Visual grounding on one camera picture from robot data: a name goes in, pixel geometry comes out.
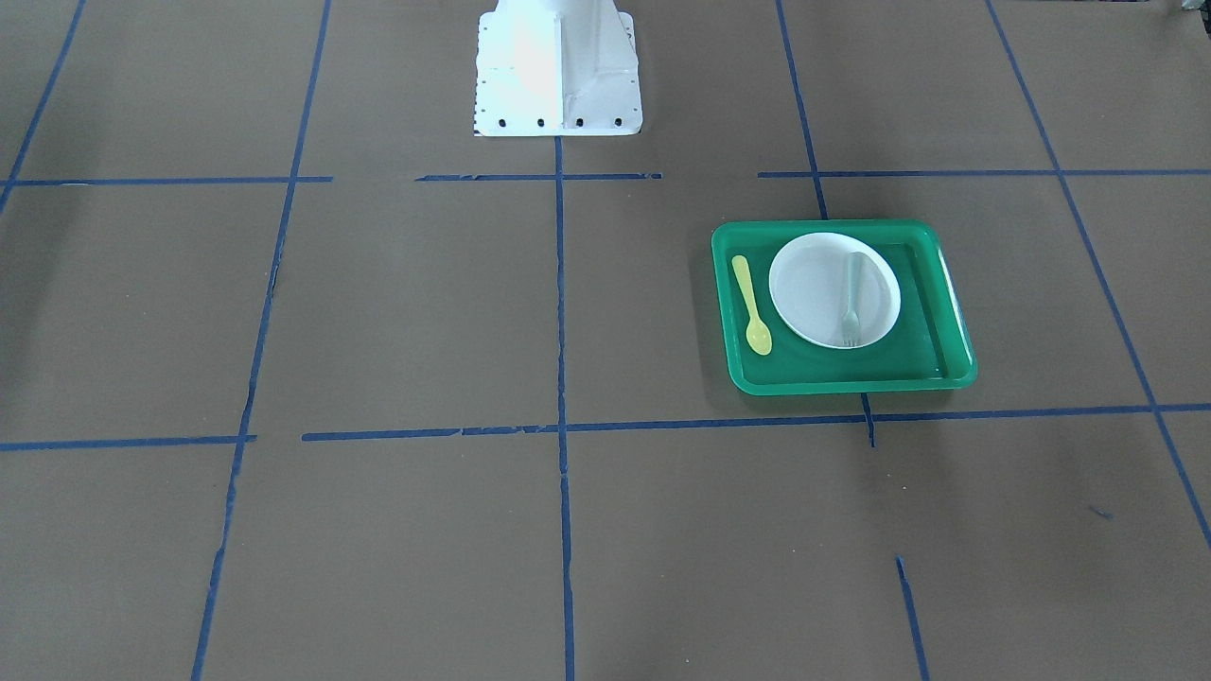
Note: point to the yellow plastic spoon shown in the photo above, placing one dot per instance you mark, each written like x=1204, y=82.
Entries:
x=757, y=332

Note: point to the white round plate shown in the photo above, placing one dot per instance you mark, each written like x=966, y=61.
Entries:
x=807, y=282

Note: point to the pale green plastic fork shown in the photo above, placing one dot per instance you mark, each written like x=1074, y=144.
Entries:
x=851, y=319

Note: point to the green plastic tray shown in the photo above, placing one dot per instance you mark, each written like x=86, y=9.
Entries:
x=929, y=348

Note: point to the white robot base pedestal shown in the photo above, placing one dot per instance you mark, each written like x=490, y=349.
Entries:
x=557, y=68

